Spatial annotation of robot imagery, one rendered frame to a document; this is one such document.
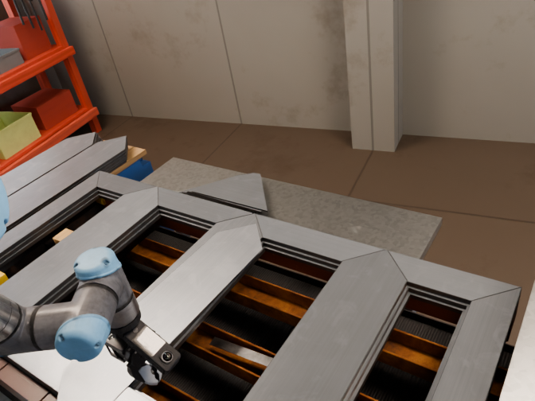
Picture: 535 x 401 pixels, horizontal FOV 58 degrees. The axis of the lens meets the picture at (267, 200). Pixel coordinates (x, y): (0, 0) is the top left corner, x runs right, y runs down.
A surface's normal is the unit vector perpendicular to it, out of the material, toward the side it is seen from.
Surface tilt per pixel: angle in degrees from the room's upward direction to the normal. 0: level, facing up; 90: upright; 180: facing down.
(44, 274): 0
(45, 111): 90
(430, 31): 90
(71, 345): 90
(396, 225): 0
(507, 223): 0
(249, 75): 90
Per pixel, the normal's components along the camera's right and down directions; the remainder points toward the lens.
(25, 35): 0.92, 0.08
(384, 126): -0.42, 0.58
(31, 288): -0.16, -0.81
